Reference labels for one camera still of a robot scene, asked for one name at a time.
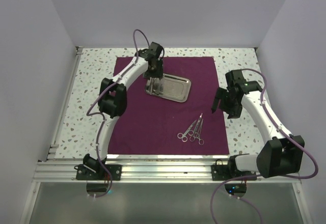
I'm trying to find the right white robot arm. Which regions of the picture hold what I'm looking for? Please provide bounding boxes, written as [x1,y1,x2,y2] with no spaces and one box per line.
[211,70,305,180]

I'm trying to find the steel tweezers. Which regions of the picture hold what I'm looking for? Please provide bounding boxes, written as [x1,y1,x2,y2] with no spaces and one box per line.
[149,78,155,94]

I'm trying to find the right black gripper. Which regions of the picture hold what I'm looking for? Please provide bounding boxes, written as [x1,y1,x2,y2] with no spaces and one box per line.
[211,87,242,119]

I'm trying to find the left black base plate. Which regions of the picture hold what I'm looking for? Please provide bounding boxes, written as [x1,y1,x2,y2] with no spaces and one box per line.
[74,164,122,181]

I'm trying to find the steel instrument tray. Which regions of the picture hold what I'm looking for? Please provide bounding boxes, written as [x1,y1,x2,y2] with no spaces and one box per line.
[145,73,192,103]

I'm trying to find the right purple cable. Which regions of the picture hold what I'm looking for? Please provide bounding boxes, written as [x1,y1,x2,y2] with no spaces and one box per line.
[210,68,319,224]

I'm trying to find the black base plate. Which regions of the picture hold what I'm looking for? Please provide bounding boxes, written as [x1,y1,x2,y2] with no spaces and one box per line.
[210,164,257,181]
[74,164,122,181]

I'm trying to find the long steel scissors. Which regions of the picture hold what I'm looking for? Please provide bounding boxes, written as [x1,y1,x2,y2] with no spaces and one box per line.
[177,120,197,142]

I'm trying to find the purple cable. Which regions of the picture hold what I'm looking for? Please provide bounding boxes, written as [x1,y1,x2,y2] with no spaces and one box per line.
[86,29,151,199]
[210,68,319,224]

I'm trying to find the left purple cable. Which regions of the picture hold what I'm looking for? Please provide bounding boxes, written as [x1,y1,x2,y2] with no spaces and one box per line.
[86,29,151,199]

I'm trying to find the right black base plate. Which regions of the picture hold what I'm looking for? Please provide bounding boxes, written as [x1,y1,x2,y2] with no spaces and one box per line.
[210,164,257,181]

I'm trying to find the purple cloth wrap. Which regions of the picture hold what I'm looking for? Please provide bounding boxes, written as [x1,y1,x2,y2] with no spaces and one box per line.
[108,57,229,155]

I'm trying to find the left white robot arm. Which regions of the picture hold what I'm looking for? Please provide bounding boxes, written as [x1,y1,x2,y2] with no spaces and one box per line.
[83,42,165,180]

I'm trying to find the steel hemostat forceps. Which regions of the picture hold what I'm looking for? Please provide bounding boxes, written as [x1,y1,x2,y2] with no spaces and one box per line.
[196,119,204,146]

